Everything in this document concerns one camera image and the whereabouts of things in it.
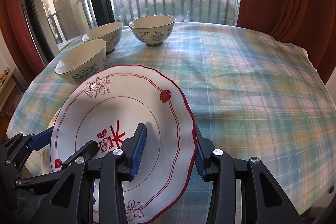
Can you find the floral bowl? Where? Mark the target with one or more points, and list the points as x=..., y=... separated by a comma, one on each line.
x=152, y=29

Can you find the wooden shelf with clutter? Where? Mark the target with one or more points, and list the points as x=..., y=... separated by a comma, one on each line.
x=7, y=87

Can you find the small red-rimmed white plate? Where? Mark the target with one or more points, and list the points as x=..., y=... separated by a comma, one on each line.
x=107, y=108

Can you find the ceramic bowl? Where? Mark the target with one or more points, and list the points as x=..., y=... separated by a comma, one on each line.
x=110, y=32

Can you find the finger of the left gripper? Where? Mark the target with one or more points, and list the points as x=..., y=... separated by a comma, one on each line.
x=87, y=152
x=41, y=140

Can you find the left red curtain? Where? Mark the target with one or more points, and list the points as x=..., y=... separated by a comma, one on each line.
x=18, y=40

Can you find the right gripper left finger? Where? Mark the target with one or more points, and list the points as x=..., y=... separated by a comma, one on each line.
x=74, y=190

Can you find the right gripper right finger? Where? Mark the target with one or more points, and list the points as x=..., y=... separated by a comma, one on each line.
x=262, y=198

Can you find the balcony metal railing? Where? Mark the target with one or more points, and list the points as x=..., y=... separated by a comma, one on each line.
x=71, y=18

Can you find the scalloped yellow-flower plate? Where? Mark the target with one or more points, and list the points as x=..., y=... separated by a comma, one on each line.
x=45, y=151

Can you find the bowl blue pattern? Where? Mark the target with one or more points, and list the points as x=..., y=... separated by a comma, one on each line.
x=82, y=62

